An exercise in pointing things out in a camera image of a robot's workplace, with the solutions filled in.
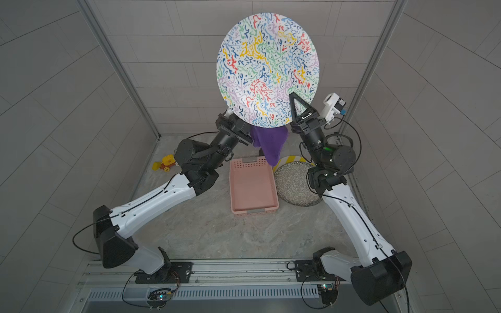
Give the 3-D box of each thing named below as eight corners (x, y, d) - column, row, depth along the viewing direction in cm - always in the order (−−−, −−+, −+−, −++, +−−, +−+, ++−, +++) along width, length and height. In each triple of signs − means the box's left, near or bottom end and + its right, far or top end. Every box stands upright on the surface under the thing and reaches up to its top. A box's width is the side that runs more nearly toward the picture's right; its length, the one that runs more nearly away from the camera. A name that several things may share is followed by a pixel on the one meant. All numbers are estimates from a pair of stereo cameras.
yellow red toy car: (156, 176, 100) (150, 169, 95) (154, 168, 104) (149, 161, 99) (177, 168, 104) (173, 161, 99) (175, 160, 107) (171, 153, 102)
